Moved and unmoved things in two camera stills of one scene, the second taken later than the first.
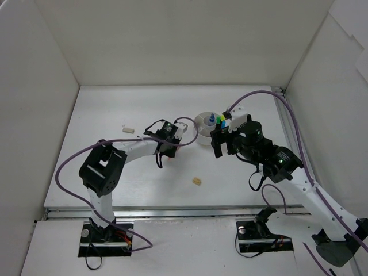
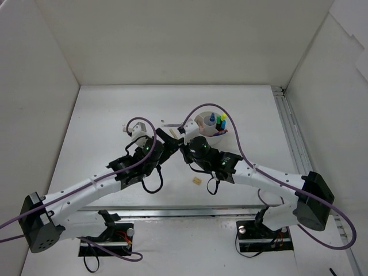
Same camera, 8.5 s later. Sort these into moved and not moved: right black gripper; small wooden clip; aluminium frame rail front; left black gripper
Moved: right black gripper; left black gripper
Not moved: aluminium frame rail front; small wooden clip
